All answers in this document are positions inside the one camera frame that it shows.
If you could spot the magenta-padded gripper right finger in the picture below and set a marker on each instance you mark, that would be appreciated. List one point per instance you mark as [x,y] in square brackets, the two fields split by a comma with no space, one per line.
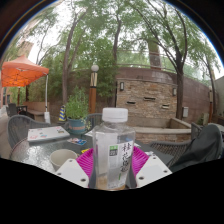
[140,160]

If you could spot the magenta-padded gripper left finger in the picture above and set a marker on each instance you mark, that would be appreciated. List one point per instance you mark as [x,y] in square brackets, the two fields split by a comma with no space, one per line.
[84,161]

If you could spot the clear plastic bottle white cap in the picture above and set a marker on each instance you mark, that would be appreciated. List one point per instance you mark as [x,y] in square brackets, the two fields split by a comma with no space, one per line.
[111,150]

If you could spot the yellow card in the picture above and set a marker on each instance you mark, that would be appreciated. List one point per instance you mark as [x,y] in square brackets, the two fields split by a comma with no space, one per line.
[85,150]

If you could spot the blue sticker card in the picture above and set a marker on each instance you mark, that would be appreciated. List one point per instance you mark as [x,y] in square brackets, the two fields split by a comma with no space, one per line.
[76,141]

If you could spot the white ribbed mug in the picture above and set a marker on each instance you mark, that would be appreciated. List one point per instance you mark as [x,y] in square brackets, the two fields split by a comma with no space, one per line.
[61,158]

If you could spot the grey wicker patio chair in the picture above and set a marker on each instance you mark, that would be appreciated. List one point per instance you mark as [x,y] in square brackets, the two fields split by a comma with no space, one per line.
[95,119]
[20,128]
[163,148]

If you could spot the silver laptop with stickers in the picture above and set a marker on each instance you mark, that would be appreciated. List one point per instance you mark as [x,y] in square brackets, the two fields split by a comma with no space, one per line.
[46,133]

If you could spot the green plant in blue pot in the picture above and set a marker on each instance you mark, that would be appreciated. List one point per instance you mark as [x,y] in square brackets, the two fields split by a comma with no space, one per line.
[77,110]

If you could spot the blue yellow striped cone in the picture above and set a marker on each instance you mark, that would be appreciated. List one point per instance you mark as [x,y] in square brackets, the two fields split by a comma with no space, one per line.
[62,114]

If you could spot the white umbrella base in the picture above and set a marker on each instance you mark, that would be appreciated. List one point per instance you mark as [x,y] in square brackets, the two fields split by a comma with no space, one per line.
[47,117]

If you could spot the black jacket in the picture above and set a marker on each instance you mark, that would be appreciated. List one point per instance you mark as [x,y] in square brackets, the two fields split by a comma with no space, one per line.
[203,146]

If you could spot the wooden bench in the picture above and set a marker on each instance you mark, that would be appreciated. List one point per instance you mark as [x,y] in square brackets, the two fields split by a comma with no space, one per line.
[35,111]

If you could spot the dark-trunked tree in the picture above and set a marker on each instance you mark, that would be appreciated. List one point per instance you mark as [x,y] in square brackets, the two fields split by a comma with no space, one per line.
[180,90]

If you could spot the grey-trunked tree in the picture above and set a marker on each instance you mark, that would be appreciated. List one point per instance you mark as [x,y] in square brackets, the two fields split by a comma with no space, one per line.
[66,76]

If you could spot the dark patio chair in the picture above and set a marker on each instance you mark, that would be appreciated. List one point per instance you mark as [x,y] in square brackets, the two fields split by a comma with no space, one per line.
[13,108]

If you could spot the orange patio umbrella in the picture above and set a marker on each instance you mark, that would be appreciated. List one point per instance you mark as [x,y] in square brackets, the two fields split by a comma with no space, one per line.
[23,71]

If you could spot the grey wall box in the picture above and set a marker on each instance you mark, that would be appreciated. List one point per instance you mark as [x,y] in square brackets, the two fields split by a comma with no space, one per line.
[185,111]

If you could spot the wooden lamp post white globe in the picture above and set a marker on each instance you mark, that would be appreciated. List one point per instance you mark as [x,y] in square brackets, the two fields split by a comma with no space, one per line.
[93,90]

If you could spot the black wall lamp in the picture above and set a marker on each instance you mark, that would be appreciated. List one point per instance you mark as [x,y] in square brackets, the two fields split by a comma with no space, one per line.
[174,91]
[122,86]

